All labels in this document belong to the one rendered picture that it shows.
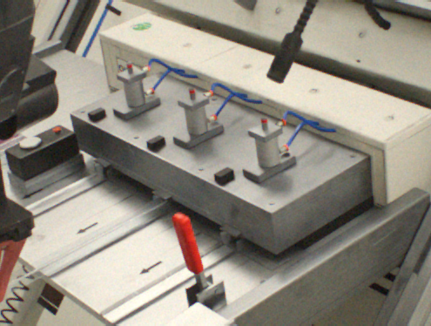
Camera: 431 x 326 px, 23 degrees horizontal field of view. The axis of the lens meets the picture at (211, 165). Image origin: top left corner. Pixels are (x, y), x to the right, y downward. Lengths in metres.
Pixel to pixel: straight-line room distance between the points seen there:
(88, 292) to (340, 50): 0.39
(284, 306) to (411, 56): 0.31
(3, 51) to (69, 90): 0.56
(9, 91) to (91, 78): 0.56
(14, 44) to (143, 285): 0.28
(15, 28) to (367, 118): 0.39
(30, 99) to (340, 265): 0.33
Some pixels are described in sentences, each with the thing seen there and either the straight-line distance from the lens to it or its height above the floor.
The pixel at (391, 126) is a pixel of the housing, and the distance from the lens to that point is 1.05.
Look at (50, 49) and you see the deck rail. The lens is 1.55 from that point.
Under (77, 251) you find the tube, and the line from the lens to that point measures 1.06.
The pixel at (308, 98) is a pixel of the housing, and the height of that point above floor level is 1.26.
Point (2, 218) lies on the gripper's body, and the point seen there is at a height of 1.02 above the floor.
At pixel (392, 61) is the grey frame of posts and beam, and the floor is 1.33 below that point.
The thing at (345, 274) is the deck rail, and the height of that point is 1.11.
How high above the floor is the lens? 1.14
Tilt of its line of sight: level
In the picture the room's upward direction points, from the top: 26 degrees clockwise
